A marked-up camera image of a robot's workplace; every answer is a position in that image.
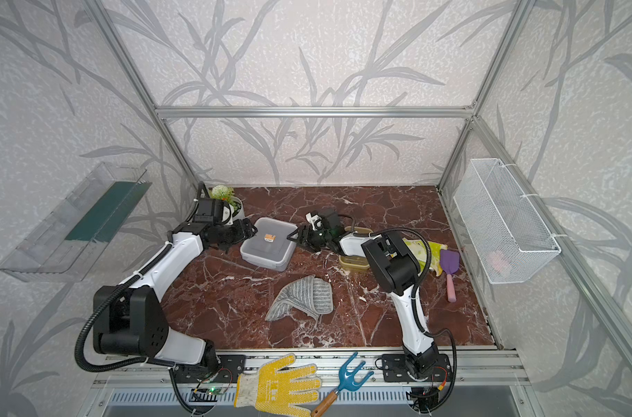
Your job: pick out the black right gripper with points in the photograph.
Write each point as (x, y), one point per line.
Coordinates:
(306, 241)

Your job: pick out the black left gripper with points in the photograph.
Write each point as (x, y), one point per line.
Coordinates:
(240, 234)

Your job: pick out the clear plastic lunch box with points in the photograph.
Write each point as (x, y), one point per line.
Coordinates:
(270, 247)

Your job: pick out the grey striped cleaning cloth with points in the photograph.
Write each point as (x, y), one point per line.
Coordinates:
(310, 295)

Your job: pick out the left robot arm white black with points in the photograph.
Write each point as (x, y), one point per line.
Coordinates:
(128, 325)

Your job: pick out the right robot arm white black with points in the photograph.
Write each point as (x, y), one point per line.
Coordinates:
(399, 259)

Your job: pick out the white lunch box lid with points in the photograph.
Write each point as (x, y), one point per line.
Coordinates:
(351, 244)

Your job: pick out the olive yellow lunch box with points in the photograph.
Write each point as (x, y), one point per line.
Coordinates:
(355, 264)

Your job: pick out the white flower pot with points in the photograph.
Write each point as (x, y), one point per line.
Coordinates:
(236, 206)

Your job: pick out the green artificial plant with flowers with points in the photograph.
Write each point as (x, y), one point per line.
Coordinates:
(222, 192)

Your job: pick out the green yellow cloth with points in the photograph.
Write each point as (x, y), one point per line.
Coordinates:
(418, 249)

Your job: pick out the purple pink toy shovel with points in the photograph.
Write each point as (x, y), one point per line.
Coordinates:
(449, 262)

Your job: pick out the teal garden hand fork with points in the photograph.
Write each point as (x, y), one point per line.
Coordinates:
(347, 382)

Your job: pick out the yellow work glove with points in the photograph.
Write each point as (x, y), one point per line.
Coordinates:
(278, 388)

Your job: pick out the pink item in basket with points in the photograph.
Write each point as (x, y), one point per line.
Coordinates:
(499, 263)

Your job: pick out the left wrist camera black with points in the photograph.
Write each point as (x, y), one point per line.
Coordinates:
(213, 211)

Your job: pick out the clear acrylic wall shelf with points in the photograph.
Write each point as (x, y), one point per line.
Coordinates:
(65, 246)

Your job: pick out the white wire mesh basket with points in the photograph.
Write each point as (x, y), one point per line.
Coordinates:
(500, 216)

